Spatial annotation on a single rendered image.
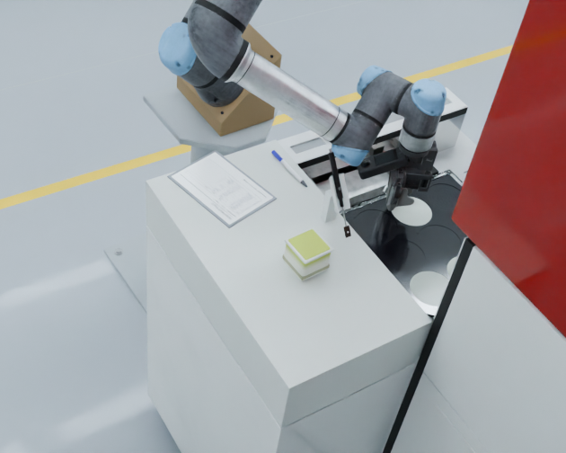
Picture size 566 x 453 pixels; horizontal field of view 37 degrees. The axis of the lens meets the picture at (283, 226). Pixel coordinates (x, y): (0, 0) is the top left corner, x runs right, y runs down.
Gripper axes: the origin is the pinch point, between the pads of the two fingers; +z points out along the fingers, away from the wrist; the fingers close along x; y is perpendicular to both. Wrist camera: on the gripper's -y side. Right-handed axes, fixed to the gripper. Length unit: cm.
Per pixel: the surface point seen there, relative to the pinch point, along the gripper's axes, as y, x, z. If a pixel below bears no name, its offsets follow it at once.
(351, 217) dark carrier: -8.9, -3.4, 1.3
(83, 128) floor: -96, 127, 91
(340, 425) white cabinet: -11, -48, 22
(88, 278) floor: -83, 48, 91
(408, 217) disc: 5.0, -2.5, 1.2
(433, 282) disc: 8.3, -22.4, 1.3
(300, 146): -21.3, 14.4, -4.3
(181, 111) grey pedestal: -52, 42, 9
